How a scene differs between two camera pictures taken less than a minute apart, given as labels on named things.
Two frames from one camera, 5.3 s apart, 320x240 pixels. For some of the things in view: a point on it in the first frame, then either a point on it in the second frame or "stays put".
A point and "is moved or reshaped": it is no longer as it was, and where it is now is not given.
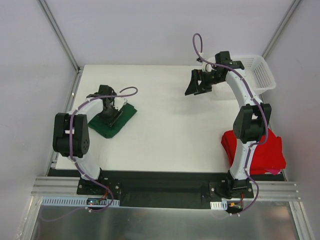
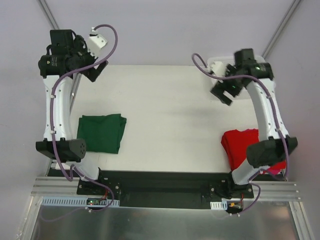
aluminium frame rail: [281, 190] stays put
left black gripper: [114, 117] → [97, 70]
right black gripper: [199, 82] → [223, 92]
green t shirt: [98, 123] is moved or reshaped
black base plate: [165, 190] stays put
